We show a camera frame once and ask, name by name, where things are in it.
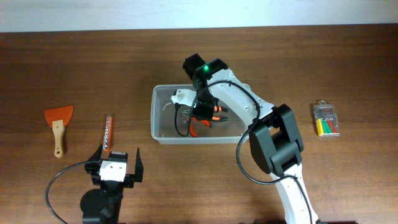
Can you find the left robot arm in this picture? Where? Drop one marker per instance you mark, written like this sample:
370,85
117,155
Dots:
102,205

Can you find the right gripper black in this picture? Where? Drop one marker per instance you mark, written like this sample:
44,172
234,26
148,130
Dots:
204,114

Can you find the clear plastic container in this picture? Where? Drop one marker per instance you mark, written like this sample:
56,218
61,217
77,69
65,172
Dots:
165,129

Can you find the clear case coloured tubes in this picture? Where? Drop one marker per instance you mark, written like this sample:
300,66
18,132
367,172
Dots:
326,120

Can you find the small red-handled pliers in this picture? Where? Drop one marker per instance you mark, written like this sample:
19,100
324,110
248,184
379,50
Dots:
192,130

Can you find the orange scraper wooden handle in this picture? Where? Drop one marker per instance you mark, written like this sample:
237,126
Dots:
57,119

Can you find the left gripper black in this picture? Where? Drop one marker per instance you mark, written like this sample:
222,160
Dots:
92,167

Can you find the orange socket bit rail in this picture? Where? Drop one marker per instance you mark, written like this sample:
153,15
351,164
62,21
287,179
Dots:
107,133

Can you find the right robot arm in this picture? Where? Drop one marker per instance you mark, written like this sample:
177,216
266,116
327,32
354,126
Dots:
274,138

